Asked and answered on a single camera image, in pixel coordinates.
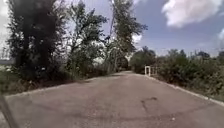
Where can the grey asphalt road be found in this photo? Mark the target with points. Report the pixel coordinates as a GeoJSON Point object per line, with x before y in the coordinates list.
{"type": "Point", "coordinates": [110, 100]}

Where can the green bushes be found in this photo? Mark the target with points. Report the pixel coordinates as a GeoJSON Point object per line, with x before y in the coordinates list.
{"type": "Point", "coordinates": [186, 68]}

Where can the white gate frame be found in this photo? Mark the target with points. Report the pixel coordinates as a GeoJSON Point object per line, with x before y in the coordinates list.
{"type": "Point", "coordinates": [147, 70]}

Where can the grass verge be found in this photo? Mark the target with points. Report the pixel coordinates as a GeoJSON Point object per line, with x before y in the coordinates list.
{"type": "Point", "coordinates": [20, 83]}

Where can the row of tall trees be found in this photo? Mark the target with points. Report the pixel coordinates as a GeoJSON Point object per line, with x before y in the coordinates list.
{"type": "Point", "coordinates": [40, 40]}

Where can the pale concrete kerb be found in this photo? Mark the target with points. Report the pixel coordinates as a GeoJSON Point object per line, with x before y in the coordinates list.
{"type": "Point", "coordinates": [186, 90]}

